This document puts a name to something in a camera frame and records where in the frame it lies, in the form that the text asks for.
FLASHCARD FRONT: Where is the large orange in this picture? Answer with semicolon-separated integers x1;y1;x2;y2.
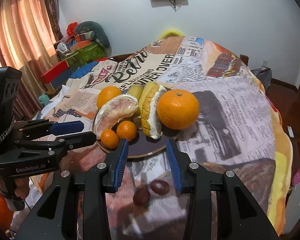
157;89;199;130
96;86;122;109

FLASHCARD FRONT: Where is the grey plush toy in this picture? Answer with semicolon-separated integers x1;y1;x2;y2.
74;21;110;48

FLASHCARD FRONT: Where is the pomelo segment with yellow peel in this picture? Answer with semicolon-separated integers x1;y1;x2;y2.
141;84;167;140

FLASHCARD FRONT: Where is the left hand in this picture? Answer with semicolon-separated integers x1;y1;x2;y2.
14;177;30;199

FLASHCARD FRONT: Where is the newspaper print blanket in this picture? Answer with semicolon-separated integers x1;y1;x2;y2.
43;37;293;239

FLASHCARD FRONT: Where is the dark round plate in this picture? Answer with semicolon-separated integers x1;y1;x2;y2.
93;87;178;159

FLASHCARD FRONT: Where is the red box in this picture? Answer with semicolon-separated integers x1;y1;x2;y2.
40;60;73;90

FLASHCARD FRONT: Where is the green patterned box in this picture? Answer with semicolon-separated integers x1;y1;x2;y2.
64;41;106;71

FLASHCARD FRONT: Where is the pink peeled pomelo segment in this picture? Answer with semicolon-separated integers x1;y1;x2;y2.
93;94;138;140

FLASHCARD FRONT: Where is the medium mandarin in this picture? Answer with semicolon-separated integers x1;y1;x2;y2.
116;120;138;142

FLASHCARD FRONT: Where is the dark red grape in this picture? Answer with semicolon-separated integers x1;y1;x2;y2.
150;180;170;195
133;187;151;206

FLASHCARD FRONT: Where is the pink striped curtain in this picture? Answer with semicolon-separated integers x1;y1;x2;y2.
0;0;58;120

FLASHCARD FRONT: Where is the small mandarin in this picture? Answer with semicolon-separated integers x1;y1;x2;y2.
100;129;120;150

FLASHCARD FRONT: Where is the blue patchwork quilt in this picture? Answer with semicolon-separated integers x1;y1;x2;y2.
70;61;99;79

